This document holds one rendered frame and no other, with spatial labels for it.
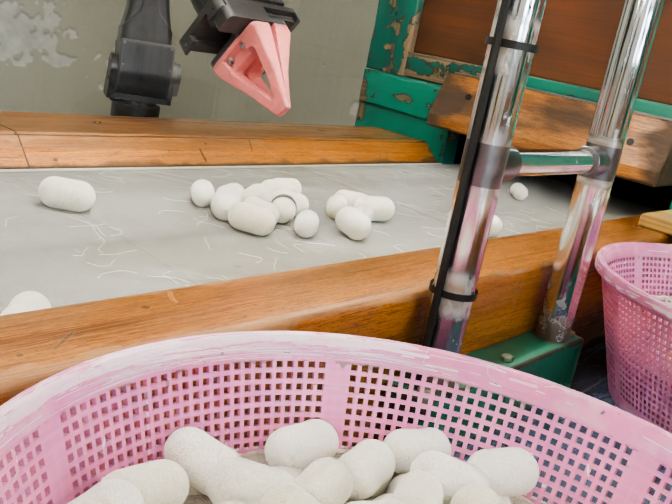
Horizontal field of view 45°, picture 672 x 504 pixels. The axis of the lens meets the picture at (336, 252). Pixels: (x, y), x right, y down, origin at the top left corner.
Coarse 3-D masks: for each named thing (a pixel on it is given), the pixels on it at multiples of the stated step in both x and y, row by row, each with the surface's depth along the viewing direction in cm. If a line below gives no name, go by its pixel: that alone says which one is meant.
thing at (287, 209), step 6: (282, 198) 62; (276, 204) 61; (282, 204) 61; (288, 204) 61; (294, 204) 62; (282, 210) 61; (288, 210) 61; (294, 210) 62; (282, 216) 61; (288, 216) 61; (282, 222) 62
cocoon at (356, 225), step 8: (344, 208) 62; (352, 208) 62; (336, 216) 62; (344, 216) 62; (352, 216) 61; (360, 216) 61; (336, 224) 63; (344, 224) 61; (352, 224) 60; (360, 224) 60; (368, 224) 61; (344, 232) 62; (352, 232) 61; (360, 232) 60; (368, 232) 61
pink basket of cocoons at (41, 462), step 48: (192, 336) 31; (240, 336) 32; (288, 336) 33; (336, 336) 34; (48, 384) 26; (96, 384) 27; (144, 384) 30; (192, 384) 31; (240, 384) 32; (336, 384) 34; (432, 384) 34; (480, 384) 34; (528, 384) 34; (0, 432) 23; (48, 432) 25; (96, 432) 28; (144, 432) 29; (240, 432) 32; (384, 432) 34; (480, 432) 34; (528, 432) 33; (576, 432) 33; (624, 432) 32; (0, 480) 23; (48, 480) 25; (96, 480) 27; (624, 480) 31
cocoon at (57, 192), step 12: (48, 180) 54; (60, 180) 54; (72, 180) 54; (48, 192) 54; (60, 192) 54; (72, 192) 54; (84, 192) 54; (48, 204) 54; (60, 204) 54; (72, 204) 54; (84, 204) 54
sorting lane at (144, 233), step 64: (0, 192) 56; (128, 192) 63; (320, 192) 76; (384, 192) 82; (448, 192) 89; (0, 256) 44; (64, 256) 46; (128, 256) 48; (192, 256) 50; (256, 256) 53; (320, 256) 56
